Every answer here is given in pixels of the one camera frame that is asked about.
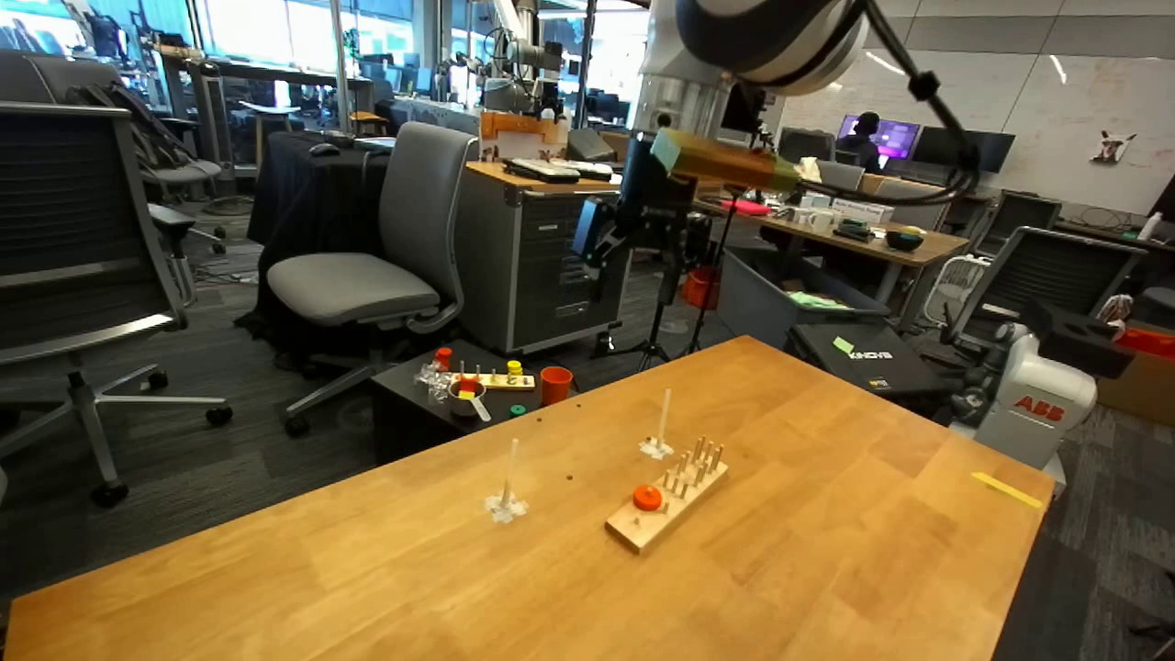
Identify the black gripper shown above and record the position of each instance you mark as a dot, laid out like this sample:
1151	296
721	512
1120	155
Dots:
647	204

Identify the wooden toy board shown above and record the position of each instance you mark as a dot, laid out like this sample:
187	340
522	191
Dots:
496	380

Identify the grey office chair wide seat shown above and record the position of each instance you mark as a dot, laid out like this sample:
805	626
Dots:
369	280

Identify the thin black tripod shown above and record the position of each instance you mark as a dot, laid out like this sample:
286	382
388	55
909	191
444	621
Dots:
665	296

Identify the red toy mallet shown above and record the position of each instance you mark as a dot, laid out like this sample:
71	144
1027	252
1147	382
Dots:
472	390

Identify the gold wrist camera bar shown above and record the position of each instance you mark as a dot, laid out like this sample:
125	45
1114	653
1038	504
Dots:
721	159

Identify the black mesh office chair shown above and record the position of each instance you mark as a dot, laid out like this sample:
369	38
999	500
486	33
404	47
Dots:
74	243

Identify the colourful small toys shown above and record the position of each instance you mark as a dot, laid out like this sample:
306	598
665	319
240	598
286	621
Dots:
404	415

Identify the red toy cylinder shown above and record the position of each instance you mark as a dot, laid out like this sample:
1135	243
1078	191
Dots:
444	358

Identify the white ABB robot base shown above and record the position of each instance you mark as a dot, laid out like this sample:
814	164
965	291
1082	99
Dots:
1035	397

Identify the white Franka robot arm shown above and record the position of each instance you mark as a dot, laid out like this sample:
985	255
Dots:
759	38

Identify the black case green sticker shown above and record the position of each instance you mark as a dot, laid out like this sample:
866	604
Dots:
867	358

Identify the orange cup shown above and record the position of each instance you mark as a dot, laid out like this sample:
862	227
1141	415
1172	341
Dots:
557	382

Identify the monitor with purple screen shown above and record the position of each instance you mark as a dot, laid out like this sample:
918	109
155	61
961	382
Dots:
885	142

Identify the yellow tape strip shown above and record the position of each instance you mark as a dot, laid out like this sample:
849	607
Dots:
1008	488

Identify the wooden desk with equipment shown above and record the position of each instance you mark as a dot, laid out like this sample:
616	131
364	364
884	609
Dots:
857	240

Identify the black swivel chair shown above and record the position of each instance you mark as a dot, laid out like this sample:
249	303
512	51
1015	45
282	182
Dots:
161	153

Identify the black mesh chair grey frame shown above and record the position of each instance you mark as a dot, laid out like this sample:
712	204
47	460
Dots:
1052	280

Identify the black draped cloth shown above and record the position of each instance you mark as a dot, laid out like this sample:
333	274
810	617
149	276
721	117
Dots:
314	195

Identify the clear plastic bag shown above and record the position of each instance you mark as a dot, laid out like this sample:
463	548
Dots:
430	380

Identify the wooden stand with metal pegs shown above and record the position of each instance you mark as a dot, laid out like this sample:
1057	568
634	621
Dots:
674	504

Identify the brown cardboard box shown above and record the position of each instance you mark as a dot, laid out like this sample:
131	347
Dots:
1145	386

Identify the grey metal cabinet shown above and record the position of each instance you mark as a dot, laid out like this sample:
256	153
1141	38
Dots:
537	260

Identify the yellow toy block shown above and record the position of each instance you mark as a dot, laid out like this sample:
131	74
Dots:
516	367

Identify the red bucket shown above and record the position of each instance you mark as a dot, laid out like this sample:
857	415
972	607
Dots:
698	291

